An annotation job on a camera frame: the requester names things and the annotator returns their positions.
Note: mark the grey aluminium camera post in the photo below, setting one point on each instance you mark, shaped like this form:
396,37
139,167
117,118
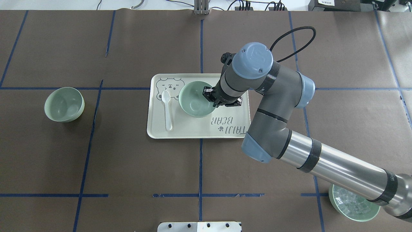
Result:
201,7

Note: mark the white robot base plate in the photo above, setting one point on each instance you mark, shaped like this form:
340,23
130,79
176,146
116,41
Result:
208,226

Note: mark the green bowl with ice cubes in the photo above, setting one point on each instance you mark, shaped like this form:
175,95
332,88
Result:
359,217

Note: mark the white plastic spoon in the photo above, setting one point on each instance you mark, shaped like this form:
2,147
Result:
165,98

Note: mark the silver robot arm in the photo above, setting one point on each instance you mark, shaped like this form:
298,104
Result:
268,137

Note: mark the cream bear serving tray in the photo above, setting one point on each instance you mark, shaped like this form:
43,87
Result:
224,122

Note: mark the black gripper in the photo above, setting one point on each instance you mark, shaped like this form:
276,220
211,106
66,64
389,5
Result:
215,98

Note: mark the clear ice cubes pile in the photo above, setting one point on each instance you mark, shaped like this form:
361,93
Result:
350,203

